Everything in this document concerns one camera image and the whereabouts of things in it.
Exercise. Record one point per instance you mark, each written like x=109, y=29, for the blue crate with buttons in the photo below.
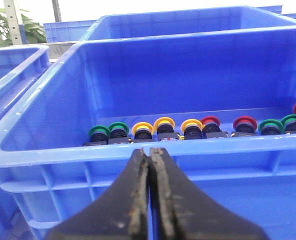
x=52, y=175

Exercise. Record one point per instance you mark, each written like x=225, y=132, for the yellow push button right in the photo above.
x=192, y=129

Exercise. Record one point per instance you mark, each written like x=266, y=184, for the red push button left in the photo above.
x=211, y=128

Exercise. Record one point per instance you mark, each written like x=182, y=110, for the yellow push button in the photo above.
x=142, y=132
x=192, y=129
x=165, y=128

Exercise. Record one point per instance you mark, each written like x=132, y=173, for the green potted plant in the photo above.
x=34, y=31

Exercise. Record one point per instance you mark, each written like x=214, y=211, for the blue crate behind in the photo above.
x=137, y=25

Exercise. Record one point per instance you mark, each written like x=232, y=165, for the blue crate left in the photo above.
x=20, y=67

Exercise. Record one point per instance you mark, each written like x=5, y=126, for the green push button far left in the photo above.
x=99, y=135

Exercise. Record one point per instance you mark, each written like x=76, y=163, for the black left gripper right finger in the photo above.
x=182, y=211

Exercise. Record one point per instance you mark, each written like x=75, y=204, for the green push button right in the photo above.
x=289, y=123

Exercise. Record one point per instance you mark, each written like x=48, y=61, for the yellow push button middle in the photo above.
x=165, y=128

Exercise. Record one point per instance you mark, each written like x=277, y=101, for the red push button middle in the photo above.
x=244, y=126

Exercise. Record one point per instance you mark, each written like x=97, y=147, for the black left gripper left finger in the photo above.
x=120, y=213

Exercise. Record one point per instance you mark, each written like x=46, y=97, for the green push button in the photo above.
x=99, y=135
x=289, y=123
x=118, y=133

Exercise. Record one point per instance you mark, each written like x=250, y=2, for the far blue crate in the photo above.
x=66, y=31

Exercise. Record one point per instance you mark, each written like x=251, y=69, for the green push button hidden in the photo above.
x=271, y=127

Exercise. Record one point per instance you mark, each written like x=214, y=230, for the yellow push button left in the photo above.
x=142, y=132

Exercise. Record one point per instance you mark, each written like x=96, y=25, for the grey perforated metal post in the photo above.
x=15, y=22

